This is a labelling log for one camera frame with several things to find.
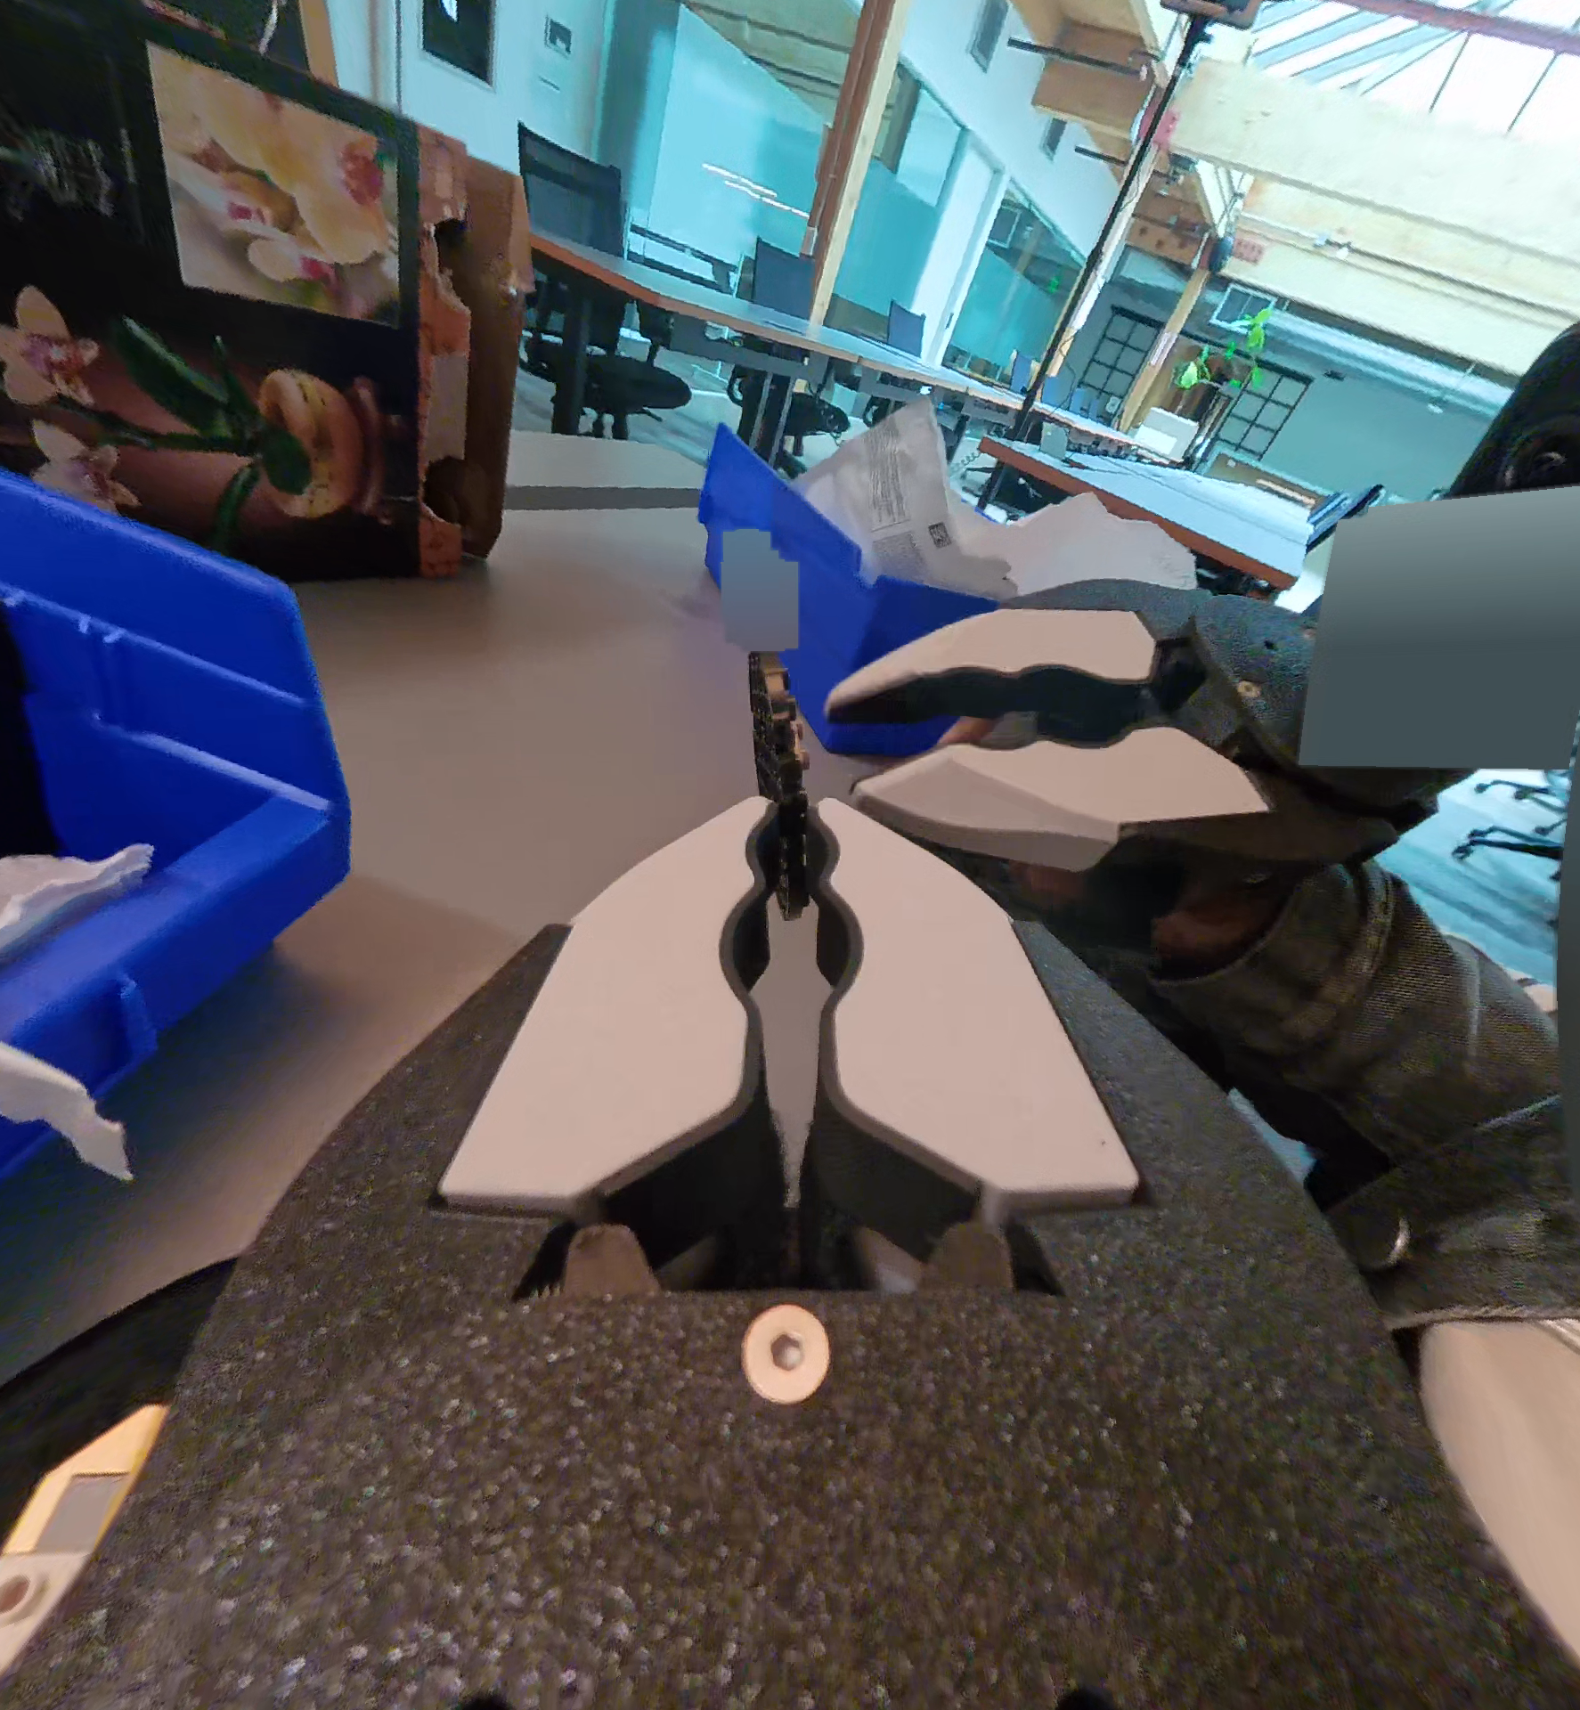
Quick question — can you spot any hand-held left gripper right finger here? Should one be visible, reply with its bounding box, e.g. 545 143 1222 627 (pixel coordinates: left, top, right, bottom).
811 795 1144 1227

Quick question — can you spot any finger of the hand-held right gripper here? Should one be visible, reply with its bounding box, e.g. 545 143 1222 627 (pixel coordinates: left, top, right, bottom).
851 728 1273 875
824 607 1200 749

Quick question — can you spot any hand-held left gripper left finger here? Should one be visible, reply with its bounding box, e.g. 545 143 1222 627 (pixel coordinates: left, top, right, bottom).
441 795 773 1219

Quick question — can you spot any round black lego assembly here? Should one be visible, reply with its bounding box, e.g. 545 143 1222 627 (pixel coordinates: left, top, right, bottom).
749 649 816 922

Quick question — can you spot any blue plastic bin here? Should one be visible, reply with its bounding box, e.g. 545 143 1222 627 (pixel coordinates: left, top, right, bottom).
700 424 1006 755
0 447 352 1243

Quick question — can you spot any black orchid lego box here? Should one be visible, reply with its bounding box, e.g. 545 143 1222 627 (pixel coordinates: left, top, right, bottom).
0 0 532 582

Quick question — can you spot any person's right hand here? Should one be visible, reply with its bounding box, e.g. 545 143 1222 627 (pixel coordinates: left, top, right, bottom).
1135 879 1288 977

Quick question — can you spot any wooden table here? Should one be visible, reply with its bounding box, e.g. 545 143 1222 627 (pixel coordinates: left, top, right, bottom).
978 433 1320 595
530 232 1006 442

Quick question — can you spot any heap of white paper bags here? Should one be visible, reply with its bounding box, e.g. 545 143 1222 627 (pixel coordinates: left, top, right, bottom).
796 398 1200 602

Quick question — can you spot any green potted plant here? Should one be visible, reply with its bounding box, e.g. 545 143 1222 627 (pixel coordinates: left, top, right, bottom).
1171 303 1273 394

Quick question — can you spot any black office chair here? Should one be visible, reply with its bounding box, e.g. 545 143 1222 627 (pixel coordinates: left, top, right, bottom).
516 121 696 440

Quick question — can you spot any light stand with panel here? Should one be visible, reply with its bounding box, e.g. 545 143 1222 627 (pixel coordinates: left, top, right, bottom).
978 0 1260 509

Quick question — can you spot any person's beige shirt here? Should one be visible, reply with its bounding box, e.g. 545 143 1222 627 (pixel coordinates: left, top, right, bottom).
1419 1314 1580 1710

